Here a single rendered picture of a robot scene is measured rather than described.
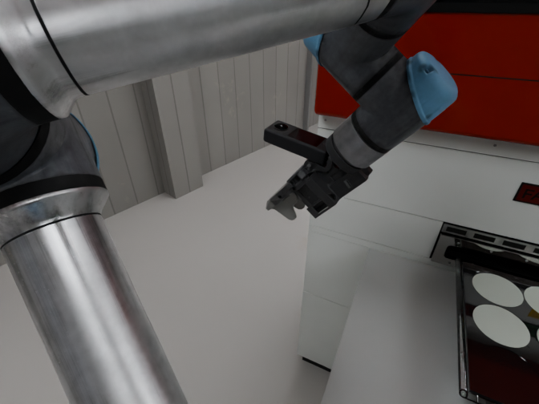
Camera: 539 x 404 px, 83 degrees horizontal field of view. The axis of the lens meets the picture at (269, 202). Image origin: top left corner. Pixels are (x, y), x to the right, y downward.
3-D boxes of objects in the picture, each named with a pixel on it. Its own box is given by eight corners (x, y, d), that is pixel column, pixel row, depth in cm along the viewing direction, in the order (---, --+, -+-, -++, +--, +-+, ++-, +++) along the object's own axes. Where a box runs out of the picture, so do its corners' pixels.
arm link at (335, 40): (368, -53, 33) (437, 23, 33) (327, 21, 44) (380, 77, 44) (321, -15, 31) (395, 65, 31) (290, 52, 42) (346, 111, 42)
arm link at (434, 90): (420, 38, 38) (466, 88, 39) (356, 100, 46) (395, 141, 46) (411, 48, 33) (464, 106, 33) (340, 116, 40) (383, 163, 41)
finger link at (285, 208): (277, 234, 59) (306, 212, 53) (255, 212, 59) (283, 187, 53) (284, 225, 61) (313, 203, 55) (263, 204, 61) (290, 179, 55)
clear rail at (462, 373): (454, 259, 80) (455, 256, 80) (459, 261, 80) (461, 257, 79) (457, 397, 53) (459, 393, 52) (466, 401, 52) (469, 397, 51)
